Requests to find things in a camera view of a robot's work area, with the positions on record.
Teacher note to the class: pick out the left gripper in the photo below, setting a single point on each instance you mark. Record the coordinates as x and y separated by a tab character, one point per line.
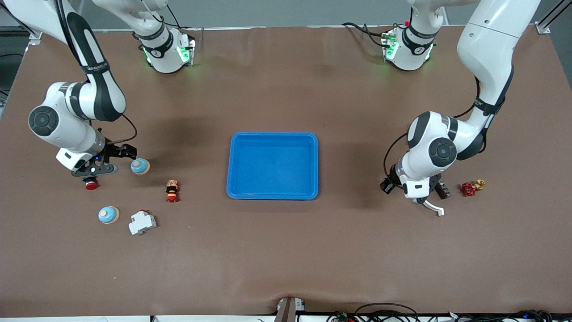
395	177

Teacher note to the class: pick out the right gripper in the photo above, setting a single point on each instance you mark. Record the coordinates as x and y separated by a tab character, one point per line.
112	153

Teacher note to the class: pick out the blue service bell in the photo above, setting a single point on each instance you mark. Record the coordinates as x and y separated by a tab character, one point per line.
140	166
108	215

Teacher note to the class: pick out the brown electrolytic capacitor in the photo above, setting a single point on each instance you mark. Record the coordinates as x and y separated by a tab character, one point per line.
445	191

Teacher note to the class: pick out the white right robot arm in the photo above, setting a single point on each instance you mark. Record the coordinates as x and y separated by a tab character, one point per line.
62	129

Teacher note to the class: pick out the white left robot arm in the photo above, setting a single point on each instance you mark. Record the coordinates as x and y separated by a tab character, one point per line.
487	44

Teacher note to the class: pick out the blue plastic tray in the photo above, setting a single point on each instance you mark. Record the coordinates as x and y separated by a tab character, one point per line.
272	165

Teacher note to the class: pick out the red mushroom push button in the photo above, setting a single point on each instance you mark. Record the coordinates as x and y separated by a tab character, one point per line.
91	185

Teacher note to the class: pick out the orange red push button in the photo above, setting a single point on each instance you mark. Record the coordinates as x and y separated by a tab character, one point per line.
172	190

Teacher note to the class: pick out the white circuit breaker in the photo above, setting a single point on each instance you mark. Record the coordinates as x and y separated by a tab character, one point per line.
140	222

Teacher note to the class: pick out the red handwheel brass valve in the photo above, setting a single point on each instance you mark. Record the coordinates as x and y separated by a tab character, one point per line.
468	189

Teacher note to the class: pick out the white curved plastic bracket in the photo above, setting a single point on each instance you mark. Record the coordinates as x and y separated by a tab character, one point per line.
435	209

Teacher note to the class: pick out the aluminium frame post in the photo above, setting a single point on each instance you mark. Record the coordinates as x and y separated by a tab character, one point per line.
543	27
35	36

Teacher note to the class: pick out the grey metal clamp bracket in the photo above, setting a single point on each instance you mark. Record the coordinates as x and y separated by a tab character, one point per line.
288	311

